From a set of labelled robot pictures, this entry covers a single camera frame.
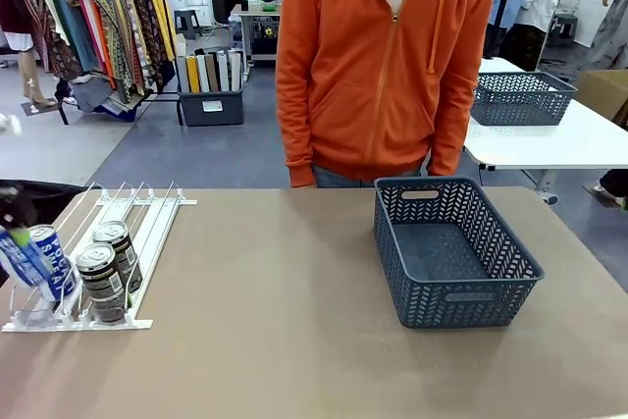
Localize blue Pocari Sweat can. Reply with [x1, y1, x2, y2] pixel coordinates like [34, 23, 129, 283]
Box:
[27, 224, 76, 301]
[0, 231, 53, 288]

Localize clothes rack with garments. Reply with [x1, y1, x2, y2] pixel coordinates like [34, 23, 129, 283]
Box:
[0, 0, 179, 126]

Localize light grey fabric roll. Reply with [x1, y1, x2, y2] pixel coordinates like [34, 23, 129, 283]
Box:
[217, 50, 231, 92]

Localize grey plastic stool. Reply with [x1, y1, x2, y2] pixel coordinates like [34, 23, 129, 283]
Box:
[548, 13, 580, 41]

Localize grey step stool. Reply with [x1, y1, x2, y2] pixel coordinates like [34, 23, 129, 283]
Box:
[173, 8, 201, 41]

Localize brown fabric roll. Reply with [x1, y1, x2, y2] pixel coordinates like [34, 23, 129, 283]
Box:
[204, 53, 220, 93]

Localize pile of folded fabric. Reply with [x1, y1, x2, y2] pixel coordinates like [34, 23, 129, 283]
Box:
[71, 74, 143, 122]

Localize white side table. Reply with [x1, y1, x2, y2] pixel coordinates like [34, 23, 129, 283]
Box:
[463, 56, 628, 205]

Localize blue plastic woven basket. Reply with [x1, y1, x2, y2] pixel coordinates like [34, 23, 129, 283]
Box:
[373, 176, 546, 331]
[472, 71, 579, 128]

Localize person's left forearm orange sleeve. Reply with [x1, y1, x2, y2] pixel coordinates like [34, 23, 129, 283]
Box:
[428, 70, 481, 178]

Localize mannequin legs on stand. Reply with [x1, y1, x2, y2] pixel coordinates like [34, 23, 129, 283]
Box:
[18, 43, 59, 111]

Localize white fabric roll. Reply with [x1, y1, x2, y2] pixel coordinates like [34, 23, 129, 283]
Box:
[195, 53, 210, 93]

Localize brown cardboard box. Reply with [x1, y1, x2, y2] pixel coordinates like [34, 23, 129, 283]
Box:
[575, 69, 628, 127]

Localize black drink can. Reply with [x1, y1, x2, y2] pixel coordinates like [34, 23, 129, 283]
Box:
[91, 220, 144, 293]
[76, 242, 130, 326]

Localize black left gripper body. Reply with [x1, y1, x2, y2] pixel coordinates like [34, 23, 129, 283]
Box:
[0, 183, 38, 232]

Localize person's right forearm orange sleeve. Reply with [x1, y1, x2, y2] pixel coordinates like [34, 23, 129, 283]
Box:
[276, 70, 321, 188]

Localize yellow fabric roll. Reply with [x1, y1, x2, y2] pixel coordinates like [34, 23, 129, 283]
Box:
[185, 54, 201, 94]

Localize grey workbench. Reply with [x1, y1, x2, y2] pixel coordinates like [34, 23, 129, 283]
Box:
[229, 2, 284, 68]

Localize white wire can dispenser rack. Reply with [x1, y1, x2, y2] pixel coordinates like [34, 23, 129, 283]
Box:
[2, 182, 198, 334]

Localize yellow hanging garment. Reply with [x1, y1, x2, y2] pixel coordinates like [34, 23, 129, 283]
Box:
[137, 0, 177, 63]

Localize mannequin in grey dress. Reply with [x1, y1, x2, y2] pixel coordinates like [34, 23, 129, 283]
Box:
[586, 0, 628, 73]

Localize grey plastic storage bin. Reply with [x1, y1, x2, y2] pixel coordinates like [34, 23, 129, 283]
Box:
[177, 86, 245, 128]

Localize person in orange hoodie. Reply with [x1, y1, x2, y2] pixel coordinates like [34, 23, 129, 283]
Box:
[274, 0, 497, 189]

